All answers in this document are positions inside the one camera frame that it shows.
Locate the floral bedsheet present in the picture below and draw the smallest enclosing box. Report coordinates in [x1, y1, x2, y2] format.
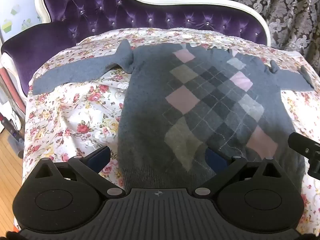
[14, 27, 320, 233]

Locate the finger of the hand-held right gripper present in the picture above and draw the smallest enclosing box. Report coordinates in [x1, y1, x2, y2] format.
[287, 132, 320, 181]

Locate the grey argyle knit sweater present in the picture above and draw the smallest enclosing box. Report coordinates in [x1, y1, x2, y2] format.
[32, 39, 315, 193]

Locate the grey damask curtain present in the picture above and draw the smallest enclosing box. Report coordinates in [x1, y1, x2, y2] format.
[127, 0, 320, 76]

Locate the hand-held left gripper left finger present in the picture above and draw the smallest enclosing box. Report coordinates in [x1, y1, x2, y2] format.
[31, 145, 127, 198]

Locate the purple tufted headboard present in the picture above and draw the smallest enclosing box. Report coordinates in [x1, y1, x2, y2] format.
[1, 0, 272, 96]

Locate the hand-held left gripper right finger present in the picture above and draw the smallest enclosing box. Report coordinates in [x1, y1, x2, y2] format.
[194, 149, 284, 198]

